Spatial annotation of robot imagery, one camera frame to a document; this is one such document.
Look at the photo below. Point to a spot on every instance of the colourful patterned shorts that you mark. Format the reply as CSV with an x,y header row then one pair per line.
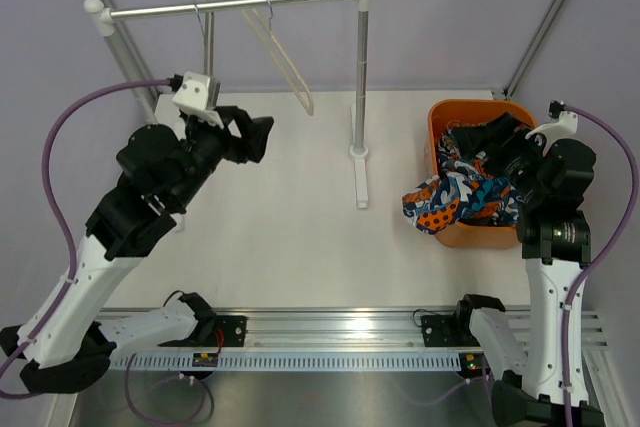
x,y
460,192

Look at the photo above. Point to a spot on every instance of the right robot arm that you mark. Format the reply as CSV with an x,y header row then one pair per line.
x,y
542,383

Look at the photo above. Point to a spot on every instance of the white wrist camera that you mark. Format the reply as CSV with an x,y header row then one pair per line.
x,y
563,125
196,97

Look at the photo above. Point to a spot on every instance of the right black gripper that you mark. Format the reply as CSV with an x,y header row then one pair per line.
x,y
499,138

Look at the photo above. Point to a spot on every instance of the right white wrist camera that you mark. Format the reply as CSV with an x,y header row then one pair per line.
x,y
563,125

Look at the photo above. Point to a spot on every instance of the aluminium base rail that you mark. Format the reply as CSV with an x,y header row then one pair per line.
x,y
393,329

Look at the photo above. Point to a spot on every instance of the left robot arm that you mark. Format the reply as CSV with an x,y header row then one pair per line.
x,y
161,175

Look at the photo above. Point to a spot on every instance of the orange plastic basket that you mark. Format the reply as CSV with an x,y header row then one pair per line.
x,y
467,111

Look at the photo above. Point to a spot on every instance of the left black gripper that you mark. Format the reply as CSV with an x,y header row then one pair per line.
x,y
253,129

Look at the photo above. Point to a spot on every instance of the white slotted cable duct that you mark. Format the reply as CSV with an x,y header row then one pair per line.
x,y
235,361

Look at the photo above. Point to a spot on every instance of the silver clothes rack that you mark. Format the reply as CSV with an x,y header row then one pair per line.
x,y
106,18

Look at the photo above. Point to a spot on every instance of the cream clothes hanger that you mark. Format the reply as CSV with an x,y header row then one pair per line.
x,y
262,27

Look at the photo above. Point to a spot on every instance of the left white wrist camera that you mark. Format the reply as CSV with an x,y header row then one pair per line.
x,y
196,97

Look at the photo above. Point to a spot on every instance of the grey clothes hanger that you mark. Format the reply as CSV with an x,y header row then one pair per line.
x,y
206,23

